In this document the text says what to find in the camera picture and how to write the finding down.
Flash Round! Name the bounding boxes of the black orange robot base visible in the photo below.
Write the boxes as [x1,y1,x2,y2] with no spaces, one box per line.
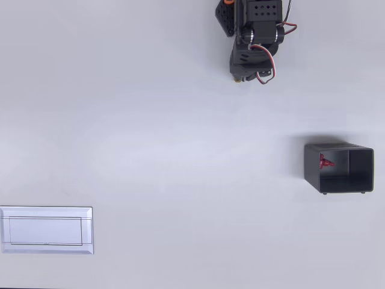
[214,0,237,38]

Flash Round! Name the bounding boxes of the white rectangular tray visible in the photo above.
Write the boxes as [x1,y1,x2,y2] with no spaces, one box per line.
[0,205,95,256]

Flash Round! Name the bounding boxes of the red white black servo cable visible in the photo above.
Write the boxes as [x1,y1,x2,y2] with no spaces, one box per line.
[278,0,298,36]
[248,44,277,85]

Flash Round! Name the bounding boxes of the black box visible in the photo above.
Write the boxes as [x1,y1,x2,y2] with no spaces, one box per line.
[303,143,375,196]

